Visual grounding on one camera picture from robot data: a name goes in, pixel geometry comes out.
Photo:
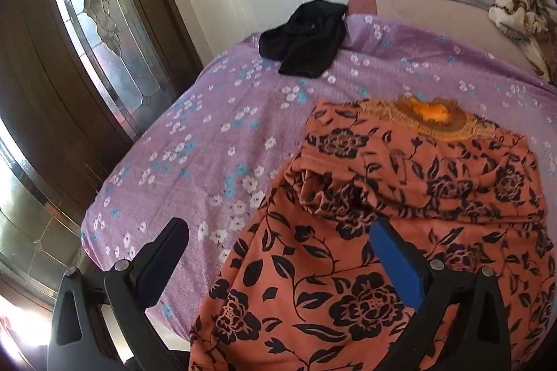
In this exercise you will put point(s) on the orange black floral garment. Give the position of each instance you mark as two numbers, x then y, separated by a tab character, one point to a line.
403	235

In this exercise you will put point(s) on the purple floral bedsheet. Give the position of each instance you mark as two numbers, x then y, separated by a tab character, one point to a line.
210	157

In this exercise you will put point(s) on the pink mattress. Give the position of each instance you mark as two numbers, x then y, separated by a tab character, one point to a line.
435	14

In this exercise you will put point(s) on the brown wooden door with glass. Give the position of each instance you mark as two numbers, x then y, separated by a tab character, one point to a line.
81	81

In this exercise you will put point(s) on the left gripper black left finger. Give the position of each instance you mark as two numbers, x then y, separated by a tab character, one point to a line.
80	339

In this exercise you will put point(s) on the beige floral blanket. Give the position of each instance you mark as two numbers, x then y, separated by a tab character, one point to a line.
531	24

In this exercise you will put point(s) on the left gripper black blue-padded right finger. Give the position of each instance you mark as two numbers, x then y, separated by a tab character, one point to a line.
478	338

